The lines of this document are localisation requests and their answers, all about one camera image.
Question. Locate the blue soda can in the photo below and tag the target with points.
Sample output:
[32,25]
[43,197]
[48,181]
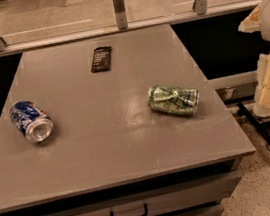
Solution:
[31,121]

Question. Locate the crushed green soda can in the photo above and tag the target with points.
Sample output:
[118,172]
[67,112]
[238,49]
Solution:
[173,100]

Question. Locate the grey upper drawer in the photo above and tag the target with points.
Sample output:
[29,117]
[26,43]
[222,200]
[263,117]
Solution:
[164,200]

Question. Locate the middle metal railing bracket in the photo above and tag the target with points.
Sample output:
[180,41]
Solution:
[120,14]

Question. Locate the black metal floor bar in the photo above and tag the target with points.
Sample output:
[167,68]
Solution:
[242,111]

